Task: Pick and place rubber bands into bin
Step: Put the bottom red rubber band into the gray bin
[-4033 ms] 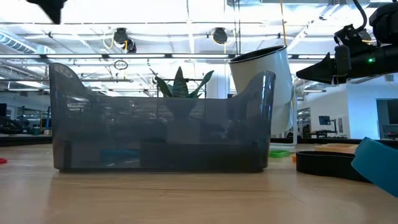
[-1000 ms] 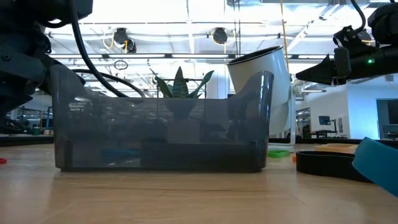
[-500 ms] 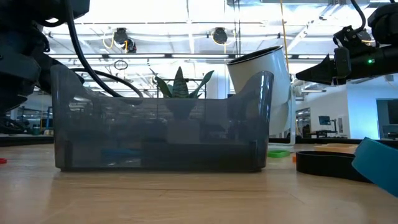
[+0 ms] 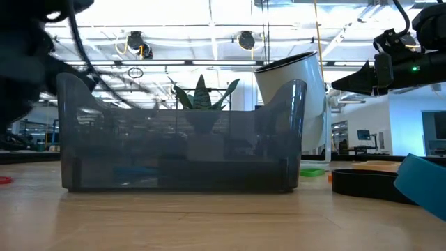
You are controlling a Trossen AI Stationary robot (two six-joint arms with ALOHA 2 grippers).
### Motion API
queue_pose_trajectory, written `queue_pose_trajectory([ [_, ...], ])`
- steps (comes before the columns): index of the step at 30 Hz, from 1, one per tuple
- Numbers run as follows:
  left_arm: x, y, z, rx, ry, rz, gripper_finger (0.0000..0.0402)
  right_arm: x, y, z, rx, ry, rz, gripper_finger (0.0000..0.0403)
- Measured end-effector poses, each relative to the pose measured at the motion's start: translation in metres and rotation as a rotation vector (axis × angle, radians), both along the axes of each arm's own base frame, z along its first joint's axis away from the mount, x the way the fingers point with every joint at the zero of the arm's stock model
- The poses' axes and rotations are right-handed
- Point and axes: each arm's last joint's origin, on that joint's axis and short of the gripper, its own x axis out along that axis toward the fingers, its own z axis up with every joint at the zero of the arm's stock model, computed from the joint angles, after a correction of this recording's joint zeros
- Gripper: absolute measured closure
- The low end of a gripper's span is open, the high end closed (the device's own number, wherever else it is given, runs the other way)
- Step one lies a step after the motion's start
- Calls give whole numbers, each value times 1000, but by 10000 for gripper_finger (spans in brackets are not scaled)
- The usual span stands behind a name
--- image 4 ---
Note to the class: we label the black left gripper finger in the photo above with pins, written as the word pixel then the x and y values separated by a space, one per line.
pixel 75 78

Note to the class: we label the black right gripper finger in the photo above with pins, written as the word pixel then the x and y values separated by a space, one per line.
pixel 359 82

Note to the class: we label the green rubber band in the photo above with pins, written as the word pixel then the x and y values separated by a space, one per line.
pixel 312 172

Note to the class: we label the wide blue rubber band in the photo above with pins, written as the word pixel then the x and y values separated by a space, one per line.
pixel 425 184

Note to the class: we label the translucent grey plastic bin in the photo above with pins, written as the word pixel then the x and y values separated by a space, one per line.
pixel 174 146

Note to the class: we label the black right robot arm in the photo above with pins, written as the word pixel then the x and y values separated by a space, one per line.
pixel 430 28

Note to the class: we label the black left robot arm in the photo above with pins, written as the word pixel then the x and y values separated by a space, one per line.
pixel 17 69

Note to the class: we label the orange rubber band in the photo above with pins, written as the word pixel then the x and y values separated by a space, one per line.
pixel 329 178

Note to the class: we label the background computer monitor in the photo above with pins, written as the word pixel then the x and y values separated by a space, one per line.
pixel 364 135

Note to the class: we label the white cylinder with black rim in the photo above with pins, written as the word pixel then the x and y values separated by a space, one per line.
pixel 299 80

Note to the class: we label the green snake plant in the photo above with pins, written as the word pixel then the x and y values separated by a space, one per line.
pixel 201 94

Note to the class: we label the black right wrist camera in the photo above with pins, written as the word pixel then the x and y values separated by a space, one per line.
pixel 393 42

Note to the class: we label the white stand post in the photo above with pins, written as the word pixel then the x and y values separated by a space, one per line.
pixel 329 139

